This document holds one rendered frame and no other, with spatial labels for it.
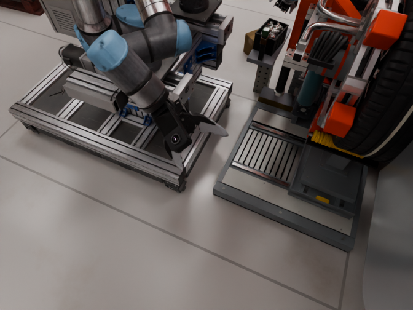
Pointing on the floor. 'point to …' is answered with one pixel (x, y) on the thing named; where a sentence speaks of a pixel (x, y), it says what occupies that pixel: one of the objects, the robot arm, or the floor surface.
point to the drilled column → (262, 78)
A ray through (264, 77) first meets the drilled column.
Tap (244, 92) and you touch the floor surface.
